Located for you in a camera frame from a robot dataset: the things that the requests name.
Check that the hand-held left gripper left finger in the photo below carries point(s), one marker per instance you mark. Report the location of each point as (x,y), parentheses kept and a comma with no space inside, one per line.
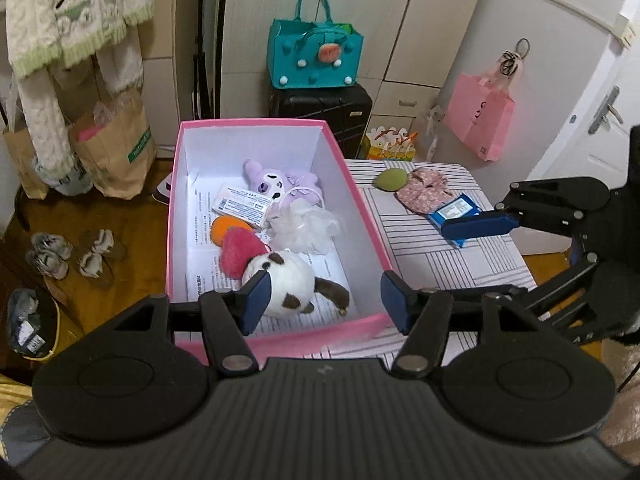
(257,300)

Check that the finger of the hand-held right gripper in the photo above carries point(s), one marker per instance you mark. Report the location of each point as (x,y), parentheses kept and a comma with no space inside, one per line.
(475,226)
(505,290)

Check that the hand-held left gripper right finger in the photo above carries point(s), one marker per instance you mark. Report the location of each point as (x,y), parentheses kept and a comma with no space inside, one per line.
(392,300)

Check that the blue wet wipes pack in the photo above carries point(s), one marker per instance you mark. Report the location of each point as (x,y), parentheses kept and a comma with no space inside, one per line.
(457,207)

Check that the white brown plush toy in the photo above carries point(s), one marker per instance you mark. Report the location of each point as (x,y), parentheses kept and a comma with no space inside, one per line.
(290,280)

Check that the pink heart plush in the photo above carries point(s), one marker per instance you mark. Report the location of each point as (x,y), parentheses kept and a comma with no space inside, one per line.
(240,255)

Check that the pink cardboard box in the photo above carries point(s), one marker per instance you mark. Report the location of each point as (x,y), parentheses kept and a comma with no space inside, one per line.
(350,332)

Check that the orange plush toy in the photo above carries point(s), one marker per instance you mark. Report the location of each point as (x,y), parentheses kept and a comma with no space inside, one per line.
(225,227)

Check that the white mesh bath sponge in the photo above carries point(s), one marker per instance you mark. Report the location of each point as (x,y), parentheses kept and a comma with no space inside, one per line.
(305,227)

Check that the white tissue packet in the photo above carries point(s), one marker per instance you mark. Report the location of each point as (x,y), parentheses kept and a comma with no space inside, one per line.
(240,205)

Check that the purple plush toy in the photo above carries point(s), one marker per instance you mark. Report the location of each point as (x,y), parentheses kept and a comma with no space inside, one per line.
(270,182)

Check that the striped table cloth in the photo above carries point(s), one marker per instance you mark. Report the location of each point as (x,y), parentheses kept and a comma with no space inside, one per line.
(450,270)

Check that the pink floral fabric pouch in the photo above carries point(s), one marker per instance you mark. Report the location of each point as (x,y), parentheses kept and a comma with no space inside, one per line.
(425,192)

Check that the green oval pad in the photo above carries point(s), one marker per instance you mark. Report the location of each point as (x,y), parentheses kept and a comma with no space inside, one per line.
(390,180)

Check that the clear plastic bag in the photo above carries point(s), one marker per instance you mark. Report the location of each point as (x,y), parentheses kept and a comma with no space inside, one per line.
(430,135)

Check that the pink paper bag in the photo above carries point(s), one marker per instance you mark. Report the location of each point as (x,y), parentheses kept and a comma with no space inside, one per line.
(475,115)

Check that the colourful gift bag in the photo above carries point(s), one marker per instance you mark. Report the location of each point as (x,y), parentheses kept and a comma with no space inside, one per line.
(387,150)

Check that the white door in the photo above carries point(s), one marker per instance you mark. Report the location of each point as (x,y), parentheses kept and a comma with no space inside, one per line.
(590,155)

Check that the brown slipper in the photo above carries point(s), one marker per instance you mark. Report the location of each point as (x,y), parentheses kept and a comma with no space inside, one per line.
(95,267)
(105,242)

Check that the black suitcase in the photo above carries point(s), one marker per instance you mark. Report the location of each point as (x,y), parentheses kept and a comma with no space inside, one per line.
(320,105)

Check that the brown paper bag green label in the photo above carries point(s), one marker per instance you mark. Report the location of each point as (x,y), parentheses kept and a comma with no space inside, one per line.
(120,155)

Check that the grey sneaker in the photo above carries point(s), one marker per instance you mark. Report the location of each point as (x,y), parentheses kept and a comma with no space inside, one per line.
(47,265)
(52,245)

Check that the white wardrobe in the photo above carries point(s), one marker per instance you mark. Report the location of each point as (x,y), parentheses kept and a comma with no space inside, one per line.
(400,20)

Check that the black pole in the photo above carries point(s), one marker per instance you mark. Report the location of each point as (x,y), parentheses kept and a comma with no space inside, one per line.
(202,85)

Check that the denim cloth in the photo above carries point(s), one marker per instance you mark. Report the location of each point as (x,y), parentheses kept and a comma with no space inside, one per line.
(25,320)

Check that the teal felt tote bag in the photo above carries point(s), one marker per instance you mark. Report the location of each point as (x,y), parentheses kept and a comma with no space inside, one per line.
(295,60)

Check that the plain brown paper bag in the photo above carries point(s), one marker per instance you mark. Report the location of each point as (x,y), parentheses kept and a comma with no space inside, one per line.
(20,160)

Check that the cream knitted sweater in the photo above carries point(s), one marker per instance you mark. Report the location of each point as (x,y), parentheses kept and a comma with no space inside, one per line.
(65,0)

